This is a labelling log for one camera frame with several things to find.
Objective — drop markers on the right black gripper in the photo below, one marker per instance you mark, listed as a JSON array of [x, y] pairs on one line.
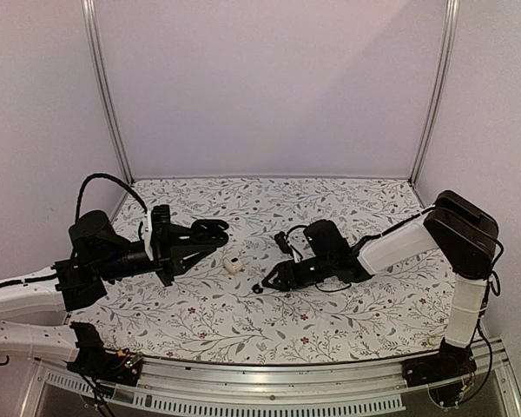
[[288, 269]]

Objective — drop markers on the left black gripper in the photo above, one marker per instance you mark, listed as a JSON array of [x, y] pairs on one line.
[[177, 249]]

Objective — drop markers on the white earbud charging case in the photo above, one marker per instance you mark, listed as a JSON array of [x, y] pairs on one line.
[[233, 265]]

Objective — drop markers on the black earbud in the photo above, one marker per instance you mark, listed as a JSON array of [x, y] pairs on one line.
[[257, 289]]

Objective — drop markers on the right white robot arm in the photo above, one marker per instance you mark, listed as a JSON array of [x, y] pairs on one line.
[[464, 234]]

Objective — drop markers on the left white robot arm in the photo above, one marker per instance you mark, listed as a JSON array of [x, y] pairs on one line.
[[100, 256]]

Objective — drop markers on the floral patterned table mat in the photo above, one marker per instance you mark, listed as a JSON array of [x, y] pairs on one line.
[[209, 314]]

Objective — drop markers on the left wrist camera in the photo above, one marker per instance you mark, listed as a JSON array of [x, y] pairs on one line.
[[156, 219]]

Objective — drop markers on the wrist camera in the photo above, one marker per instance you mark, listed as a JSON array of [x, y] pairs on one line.
[[281, 239], [156, 219]]

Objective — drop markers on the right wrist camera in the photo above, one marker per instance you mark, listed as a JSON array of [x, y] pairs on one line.
[[281, 239]]

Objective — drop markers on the front aluminium rail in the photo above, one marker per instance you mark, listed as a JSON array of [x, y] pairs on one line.
[[363, 388]]

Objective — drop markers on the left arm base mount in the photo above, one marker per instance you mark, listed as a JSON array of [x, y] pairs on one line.
[[95, 361]]

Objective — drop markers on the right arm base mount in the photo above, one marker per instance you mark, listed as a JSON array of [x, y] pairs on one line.
[[452, 369]]

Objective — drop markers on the right aluminium frame post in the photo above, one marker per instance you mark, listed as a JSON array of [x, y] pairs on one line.
[[438, 87]]

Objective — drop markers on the aluminium frame post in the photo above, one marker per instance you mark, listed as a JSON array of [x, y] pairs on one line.
[[99, 67], [438, 87]]

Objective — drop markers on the left aluminium frame post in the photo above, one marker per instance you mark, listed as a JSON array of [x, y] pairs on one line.
[[99, 67]]

